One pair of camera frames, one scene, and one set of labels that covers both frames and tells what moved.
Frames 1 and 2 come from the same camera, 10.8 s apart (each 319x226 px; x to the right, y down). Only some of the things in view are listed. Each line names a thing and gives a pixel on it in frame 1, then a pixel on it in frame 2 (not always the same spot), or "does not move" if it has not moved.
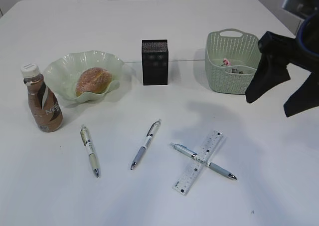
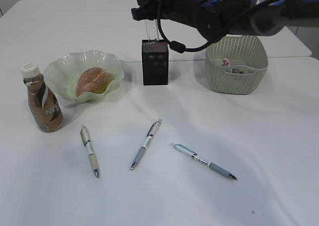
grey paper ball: (235, 71) does not move
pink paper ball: (226, 62) does not move
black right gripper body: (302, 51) → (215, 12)
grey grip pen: (202, 159) does not move
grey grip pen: (149, 137) does not move
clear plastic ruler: (186, 180) → (152, 30)
